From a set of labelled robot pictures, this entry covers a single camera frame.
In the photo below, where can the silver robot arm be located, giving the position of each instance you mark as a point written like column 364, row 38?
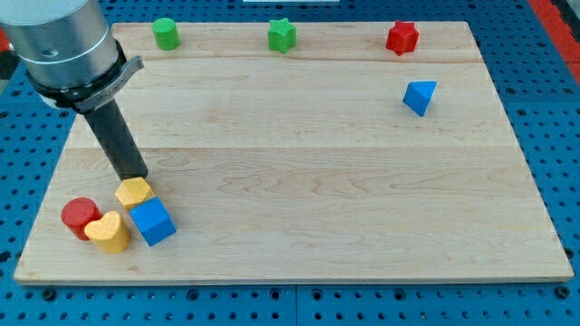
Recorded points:
column 68, row 48

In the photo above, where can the wooden board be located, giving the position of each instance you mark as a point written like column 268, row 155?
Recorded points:
column 306, row 167

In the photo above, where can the green star block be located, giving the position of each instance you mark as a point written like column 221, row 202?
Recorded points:
column 281, row 35

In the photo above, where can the blue triangular prism block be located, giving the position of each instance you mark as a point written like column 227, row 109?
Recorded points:
column 418, row 96

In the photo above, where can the blue cube block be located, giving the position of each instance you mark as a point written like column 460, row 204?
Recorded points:
column 153, row 221

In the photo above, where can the yellow hexagon block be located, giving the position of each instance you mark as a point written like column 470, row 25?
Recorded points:
column 133, row 192

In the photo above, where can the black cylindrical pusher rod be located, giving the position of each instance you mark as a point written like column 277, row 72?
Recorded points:
column 110, row 129

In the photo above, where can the red star block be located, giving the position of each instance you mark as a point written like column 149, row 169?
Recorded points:
column 402, row 37

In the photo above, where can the green cylinder block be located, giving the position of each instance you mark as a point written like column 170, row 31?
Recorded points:
column 166, row 34

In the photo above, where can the yellow heart block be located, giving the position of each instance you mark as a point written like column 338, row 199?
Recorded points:
column 110, row 234

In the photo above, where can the red cylinder block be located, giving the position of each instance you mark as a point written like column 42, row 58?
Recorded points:
column 78, row 213

